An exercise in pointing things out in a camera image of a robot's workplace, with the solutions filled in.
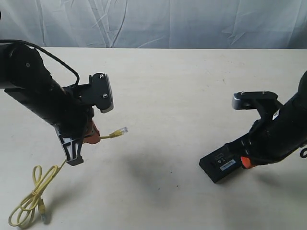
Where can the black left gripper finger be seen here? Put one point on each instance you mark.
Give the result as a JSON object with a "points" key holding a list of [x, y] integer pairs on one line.
{"points": [[72, 148]]}

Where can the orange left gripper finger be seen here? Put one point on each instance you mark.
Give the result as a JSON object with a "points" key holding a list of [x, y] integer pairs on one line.
{"points": [[92, 134]]}

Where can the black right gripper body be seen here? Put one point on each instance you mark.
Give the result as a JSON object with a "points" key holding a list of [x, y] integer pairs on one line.
{"points": [[266, 144]]}

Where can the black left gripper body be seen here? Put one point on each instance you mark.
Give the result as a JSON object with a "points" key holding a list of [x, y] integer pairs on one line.
{"points": [[75, 115]]}

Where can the small black box device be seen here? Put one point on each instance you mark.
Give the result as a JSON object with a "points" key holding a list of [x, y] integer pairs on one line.
{"points": [[220, 163]]}

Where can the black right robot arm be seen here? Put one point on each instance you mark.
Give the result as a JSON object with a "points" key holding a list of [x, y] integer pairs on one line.
{"points": [[296, 107]]}

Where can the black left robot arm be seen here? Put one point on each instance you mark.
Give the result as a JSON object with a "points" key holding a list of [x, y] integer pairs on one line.
{"points": [[24, 77]]}

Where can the grey-blue backdrop cloth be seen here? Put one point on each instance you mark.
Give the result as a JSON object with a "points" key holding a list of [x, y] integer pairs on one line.
{"points": [[264, 24]]}

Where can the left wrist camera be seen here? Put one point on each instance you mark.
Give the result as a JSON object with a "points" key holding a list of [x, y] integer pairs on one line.
{"points": [[97, 92]]}

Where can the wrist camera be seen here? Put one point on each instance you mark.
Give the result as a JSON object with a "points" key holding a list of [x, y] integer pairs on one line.
{"points": [[265, 102], [97, 92]]}

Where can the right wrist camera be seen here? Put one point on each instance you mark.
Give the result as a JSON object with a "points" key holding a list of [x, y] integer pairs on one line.
{"points": [[265, 102]]}

